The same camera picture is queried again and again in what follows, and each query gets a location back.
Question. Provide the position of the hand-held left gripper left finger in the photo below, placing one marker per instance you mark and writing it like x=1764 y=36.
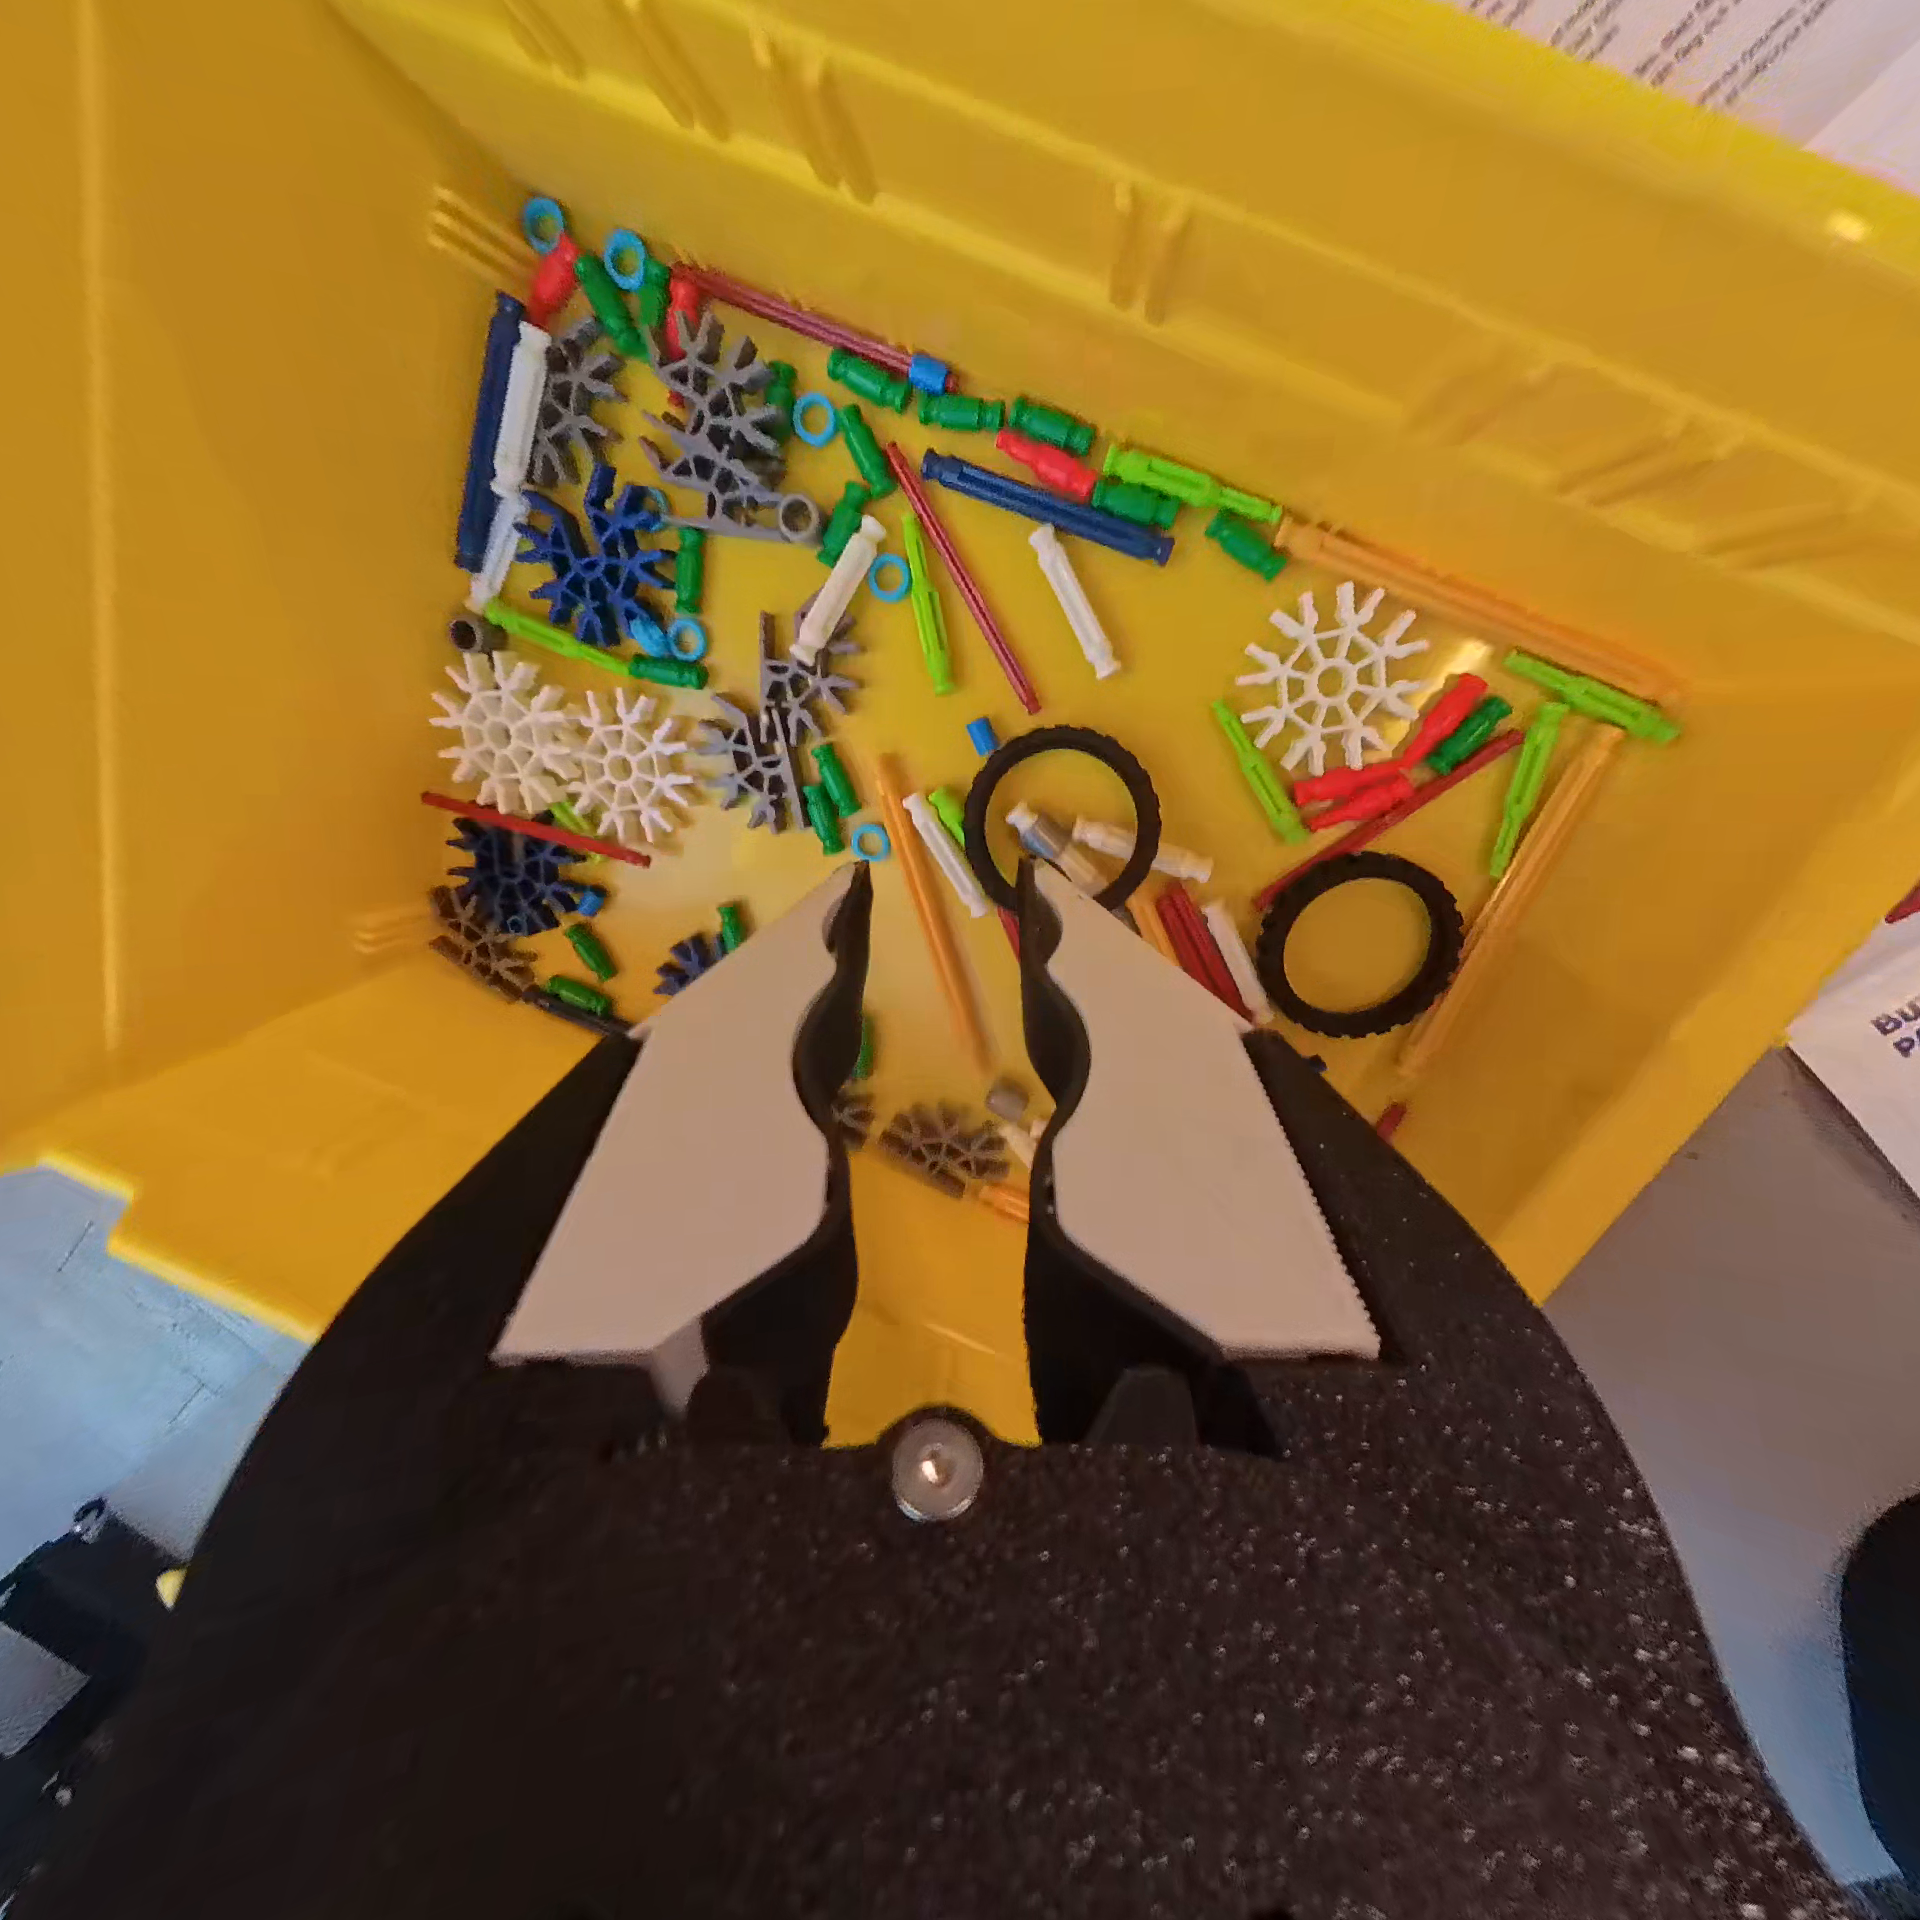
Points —
x=692 y=1185

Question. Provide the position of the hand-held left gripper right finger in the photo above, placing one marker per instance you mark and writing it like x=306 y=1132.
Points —
x=1202 y=1185

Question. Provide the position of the pile of toy pieces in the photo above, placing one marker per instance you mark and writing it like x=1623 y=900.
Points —
x=600 y=556

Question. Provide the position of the large yellow plastic bin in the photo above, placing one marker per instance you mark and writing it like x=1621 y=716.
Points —
x=226 y=599

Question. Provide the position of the dark cloth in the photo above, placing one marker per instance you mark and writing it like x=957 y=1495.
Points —
x=1882 y=1694

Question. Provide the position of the white printed instruction sheet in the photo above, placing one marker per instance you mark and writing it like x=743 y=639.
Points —
x=1845 y=60

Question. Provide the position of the black wheeled frame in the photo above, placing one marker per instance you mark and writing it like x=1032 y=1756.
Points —
x=60 y=1622

